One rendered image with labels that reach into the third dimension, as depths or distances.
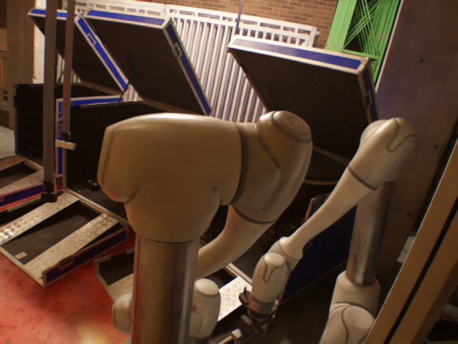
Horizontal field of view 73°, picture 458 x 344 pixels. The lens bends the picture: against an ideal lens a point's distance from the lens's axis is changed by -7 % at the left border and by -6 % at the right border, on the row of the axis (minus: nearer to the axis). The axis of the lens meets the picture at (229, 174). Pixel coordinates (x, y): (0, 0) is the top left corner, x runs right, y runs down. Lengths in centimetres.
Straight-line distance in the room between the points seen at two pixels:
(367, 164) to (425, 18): 219
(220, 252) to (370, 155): 45
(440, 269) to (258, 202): 27
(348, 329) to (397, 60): 226
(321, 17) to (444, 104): 268
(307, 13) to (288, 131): 475
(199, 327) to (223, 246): 34
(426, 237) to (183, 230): 33
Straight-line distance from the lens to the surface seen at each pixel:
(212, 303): 92
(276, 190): 51
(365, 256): 117
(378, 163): 89
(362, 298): 123
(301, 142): 48
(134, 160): 43
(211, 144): 44
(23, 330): 228
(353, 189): 92
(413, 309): 55
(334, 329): 111
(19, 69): 544
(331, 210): 96
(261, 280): 111
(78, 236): 280
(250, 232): 61
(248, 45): 237
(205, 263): 71
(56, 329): 225
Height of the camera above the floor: 165
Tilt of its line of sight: 21 degrees down
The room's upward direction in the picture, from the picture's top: 11 degrees clockwise
